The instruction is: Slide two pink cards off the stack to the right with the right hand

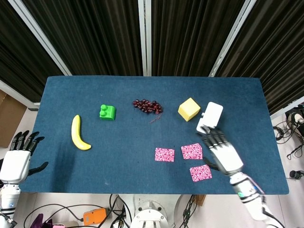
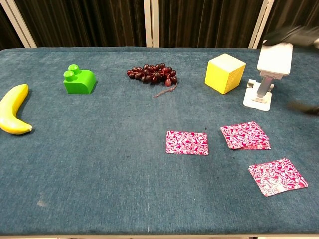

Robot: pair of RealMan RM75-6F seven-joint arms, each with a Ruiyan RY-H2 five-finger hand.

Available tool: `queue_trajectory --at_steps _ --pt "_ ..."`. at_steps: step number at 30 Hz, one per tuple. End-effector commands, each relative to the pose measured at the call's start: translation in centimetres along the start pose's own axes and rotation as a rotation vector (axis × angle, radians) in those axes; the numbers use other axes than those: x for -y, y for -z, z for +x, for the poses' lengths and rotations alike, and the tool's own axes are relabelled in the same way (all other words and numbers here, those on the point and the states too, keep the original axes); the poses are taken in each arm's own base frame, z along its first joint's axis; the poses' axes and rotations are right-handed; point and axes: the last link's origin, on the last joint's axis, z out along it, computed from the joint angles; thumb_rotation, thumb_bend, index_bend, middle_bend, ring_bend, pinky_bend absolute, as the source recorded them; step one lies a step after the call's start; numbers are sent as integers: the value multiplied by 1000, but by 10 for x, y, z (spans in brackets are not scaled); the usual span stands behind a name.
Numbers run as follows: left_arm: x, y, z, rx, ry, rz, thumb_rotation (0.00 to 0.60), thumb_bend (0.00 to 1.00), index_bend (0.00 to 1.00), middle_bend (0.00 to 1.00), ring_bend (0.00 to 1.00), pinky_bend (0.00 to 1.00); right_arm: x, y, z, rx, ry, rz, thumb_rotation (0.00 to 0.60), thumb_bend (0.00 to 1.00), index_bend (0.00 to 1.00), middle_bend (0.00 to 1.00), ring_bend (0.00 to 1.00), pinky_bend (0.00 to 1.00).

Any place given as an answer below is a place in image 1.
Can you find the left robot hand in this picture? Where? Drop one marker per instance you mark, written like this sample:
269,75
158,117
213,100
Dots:
14,166

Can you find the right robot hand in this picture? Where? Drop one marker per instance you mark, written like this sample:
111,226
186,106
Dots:
225,158

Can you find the pink patterned pouch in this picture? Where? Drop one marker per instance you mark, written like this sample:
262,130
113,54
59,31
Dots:
164,154

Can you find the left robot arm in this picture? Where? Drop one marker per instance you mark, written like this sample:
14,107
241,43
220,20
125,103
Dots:
8,197

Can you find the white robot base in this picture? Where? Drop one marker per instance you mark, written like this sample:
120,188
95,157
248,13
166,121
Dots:
152,213

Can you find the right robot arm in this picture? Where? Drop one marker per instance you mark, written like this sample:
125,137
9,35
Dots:
249,197

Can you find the white phone stand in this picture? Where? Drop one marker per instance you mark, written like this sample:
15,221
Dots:
212,114

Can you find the brown cardboard box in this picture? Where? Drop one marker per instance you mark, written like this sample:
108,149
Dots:
10,118

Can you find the yellow cube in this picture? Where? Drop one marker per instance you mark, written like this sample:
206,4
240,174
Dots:
188,110

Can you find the purple cloth item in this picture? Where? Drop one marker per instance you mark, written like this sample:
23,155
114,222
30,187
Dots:
40,222

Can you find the yellow banana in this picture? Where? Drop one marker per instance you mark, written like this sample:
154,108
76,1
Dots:
76,133

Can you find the black and white shoe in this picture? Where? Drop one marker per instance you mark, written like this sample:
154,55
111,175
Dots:
297,117

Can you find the dark red grape bunch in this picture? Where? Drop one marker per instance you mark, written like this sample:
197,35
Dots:
148,106

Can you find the orange handheld device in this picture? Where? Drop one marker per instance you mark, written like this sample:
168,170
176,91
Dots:
94,216

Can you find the blue table cloth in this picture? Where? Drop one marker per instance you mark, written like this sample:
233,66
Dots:
130,171

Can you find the green toy building block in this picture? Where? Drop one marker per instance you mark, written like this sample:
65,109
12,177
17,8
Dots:
108,113

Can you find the black pleated curtain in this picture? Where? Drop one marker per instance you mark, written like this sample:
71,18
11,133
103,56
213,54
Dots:
99,35

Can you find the white frame post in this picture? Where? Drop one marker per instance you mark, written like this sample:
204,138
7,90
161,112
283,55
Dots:
234,38
40,38
145,35

